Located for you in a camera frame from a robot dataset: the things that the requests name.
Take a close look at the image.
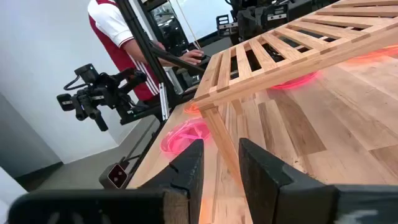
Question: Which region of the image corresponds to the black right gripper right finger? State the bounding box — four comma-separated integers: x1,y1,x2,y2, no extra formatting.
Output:
238,138,338,224

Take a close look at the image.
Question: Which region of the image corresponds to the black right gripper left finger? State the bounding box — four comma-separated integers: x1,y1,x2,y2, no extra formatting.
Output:
139,139,205,224

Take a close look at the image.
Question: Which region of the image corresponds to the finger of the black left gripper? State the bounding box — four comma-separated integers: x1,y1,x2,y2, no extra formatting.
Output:
75,98,89,121
89,108,109,132

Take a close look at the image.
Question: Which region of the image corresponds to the translucent pink plastic plate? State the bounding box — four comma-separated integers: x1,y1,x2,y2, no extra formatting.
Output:
270,70,320,91
160,118,212,156

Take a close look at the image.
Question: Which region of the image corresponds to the slatted wooden shelf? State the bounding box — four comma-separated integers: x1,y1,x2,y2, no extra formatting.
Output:
192,0,398,184

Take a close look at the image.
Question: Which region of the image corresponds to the person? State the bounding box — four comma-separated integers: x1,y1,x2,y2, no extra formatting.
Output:
87,0,206,102

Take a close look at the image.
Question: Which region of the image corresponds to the person's hand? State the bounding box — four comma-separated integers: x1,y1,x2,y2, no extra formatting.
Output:
179,49,205,66

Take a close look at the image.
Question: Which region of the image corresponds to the black background robot rig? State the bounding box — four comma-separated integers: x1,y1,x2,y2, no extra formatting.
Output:
216,0,341,46

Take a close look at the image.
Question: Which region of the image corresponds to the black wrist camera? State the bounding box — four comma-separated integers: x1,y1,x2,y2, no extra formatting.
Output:
73,63,101,84

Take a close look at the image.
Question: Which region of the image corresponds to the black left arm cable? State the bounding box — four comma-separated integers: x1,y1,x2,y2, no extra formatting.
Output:
63,75,82,91

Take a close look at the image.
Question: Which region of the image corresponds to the black table-level camera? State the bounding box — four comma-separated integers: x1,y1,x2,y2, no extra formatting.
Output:
98,162,129,190

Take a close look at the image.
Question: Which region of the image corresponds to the silver metal bracket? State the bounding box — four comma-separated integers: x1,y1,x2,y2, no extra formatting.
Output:
158,82,170,121

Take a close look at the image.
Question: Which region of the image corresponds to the black aluminium extrusion frame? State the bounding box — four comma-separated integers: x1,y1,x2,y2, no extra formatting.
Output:
114,0,206,123

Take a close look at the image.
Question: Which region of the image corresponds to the yellow cable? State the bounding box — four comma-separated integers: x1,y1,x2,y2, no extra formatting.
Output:
176,0,202,50

